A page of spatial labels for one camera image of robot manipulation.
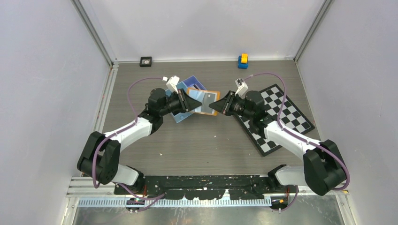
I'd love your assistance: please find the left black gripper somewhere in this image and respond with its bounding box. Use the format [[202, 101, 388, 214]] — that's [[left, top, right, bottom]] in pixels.
[[159, 89, 201, 117]]

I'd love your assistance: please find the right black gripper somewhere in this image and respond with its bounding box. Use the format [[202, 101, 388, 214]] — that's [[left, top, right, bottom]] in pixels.
[[209, 90, 253, 120]]

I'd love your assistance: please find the dark grey credit card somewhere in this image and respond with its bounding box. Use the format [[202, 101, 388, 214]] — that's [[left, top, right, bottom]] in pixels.
[[202, 92, 217, 114]]

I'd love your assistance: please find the orange leather card holder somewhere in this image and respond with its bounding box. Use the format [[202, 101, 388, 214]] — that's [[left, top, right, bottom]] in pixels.
[[187, 88, 220, 116]]

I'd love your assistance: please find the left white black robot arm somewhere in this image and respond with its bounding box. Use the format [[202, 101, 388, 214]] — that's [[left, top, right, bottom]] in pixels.
[[77, 88, 202, 194]]

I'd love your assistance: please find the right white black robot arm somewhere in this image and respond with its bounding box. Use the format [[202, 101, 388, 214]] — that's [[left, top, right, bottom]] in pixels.
[[209, 91, 351, 196]]

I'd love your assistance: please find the blue purple three-drawer organizer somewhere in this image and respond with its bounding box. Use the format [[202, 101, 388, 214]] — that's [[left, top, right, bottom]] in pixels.
[[163, 75, 202, 123]]

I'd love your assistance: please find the blue yellow toy block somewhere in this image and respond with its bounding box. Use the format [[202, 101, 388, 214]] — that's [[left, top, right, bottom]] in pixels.
[[237, 53, 248, 69]]

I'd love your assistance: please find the small black square box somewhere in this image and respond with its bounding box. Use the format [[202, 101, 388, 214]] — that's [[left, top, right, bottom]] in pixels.
[[139, 56, 153, 67]]

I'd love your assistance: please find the black white checkerboard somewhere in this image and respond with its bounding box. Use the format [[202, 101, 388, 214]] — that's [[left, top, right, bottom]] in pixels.
[[233, 83, 315, 157]]

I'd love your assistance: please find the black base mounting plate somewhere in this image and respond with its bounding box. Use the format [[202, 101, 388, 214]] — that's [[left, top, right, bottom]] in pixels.
[[114, 175, 297, 200]]

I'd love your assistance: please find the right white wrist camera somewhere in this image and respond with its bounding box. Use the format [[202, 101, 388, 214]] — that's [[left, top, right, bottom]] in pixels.
[[235, 78, 248, 97]]

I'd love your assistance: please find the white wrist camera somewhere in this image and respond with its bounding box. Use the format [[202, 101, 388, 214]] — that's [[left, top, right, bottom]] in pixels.
[[235, 78, 248, 97], [162, 75, 180, 93]]

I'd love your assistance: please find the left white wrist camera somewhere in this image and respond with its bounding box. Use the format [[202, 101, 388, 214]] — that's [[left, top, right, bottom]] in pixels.
[[162, 75, 180, 93]]

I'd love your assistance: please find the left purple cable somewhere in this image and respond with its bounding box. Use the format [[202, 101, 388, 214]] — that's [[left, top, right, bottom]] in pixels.
[[92, 77, 170, 213]]

